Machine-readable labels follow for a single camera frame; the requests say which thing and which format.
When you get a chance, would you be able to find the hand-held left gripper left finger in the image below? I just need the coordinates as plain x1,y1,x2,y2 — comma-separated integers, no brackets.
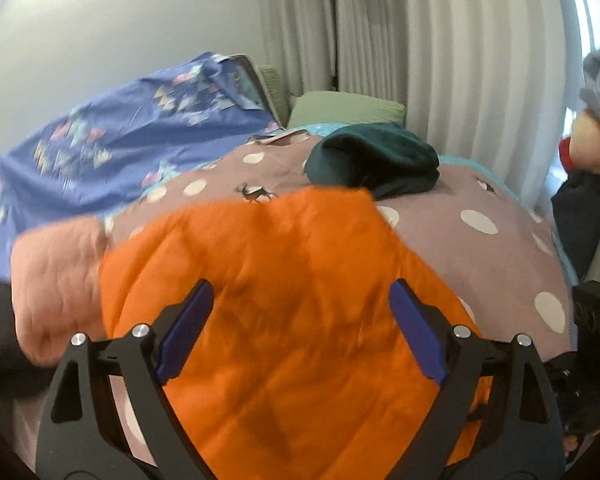
35,279,216,480

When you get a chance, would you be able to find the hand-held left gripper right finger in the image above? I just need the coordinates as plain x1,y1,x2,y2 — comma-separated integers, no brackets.
389,278,567,480

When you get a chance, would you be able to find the orange down jacket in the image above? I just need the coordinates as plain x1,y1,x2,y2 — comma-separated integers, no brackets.
99,185,496,480

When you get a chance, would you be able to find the mauve dotted bedsheet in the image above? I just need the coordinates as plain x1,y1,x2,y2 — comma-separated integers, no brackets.
102,127,581,466

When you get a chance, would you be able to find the dark cloth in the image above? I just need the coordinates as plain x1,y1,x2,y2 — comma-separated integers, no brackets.
551,167,600,282

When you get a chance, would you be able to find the pink quilted blanket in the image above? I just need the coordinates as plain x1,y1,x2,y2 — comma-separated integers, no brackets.
10,215,112,366

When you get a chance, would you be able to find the dark green garment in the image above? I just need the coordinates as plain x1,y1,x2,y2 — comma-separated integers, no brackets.
304,122,441,200

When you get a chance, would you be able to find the black jacket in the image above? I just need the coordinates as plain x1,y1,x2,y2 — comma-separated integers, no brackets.
0,280,56,401

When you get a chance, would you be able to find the blue tree-print sheet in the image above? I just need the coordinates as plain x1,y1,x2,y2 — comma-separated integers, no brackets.
0,51,283,278

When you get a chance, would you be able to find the green pillow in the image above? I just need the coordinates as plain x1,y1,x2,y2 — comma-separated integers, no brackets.
286,91,407,129

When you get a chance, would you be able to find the green ribbed headboard cushion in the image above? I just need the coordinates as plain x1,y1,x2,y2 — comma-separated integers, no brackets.
258,64,292,127

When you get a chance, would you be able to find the dark patterned cushion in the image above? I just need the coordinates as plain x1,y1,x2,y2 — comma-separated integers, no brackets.
231,54,277,113

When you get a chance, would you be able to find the white pleated curtain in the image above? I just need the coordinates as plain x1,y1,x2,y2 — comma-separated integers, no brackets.
255,0,598,213

